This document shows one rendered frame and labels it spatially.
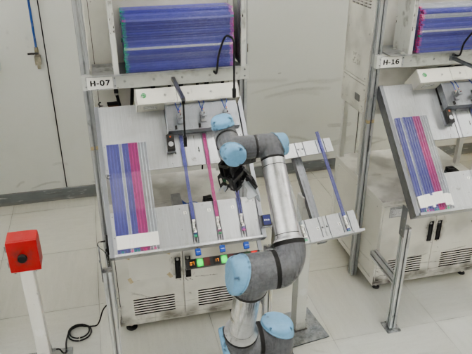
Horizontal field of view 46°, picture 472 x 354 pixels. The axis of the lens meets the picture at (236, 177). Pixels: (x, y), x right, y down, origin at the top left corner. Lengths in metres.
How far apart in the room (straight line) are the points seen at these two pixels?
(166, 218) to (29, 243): 0.60
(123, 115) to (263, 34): 1.87
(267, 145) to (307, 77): 2.77
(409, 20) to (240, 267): 1.77
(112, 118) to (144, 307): 1.02
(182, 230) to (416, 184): 1.18
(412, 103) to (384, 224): 0.67
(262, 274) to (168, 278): 1.39
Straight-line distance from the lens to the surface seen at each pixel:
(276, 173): 1.72
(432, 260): 3.52
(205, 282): 3.01
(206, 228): 2.52
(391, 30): 3.14
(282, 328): 1.99
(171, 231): 2.50
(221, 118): 1.80
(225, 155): 1.70
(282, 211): 1.69
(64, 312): 3.38
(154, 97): 2.62
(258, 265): 1.61
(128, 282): 2.94
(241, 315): 1.79
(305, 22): 4.37
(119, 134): 2.63
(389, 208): 3.15
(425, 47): 3.04
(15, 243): 2.58
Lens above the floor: 2.10
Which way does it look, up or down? 27 degrees down
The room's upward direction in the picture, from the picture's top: straight up
